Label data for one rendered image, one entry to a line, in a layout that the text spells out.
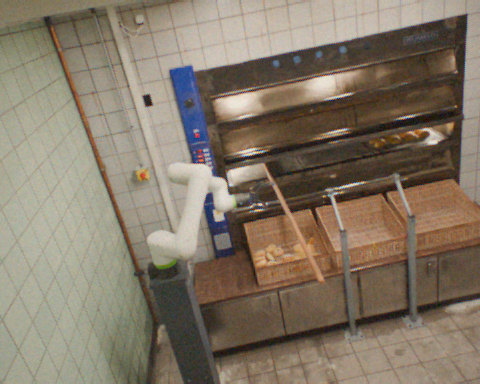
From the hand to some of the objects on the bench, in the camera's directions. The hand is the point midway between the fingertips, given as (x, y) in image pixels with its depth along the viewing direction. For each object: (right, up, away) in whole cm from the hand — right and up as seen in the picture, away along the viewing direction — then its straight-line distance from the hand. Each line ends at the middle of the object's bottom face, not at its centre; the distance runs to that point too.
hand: (274, 192), depth 277 cm
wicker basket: (+15, -54, +58) cm, 81 cm away
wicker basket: (+131, -29, +62) cm, 148 cm away
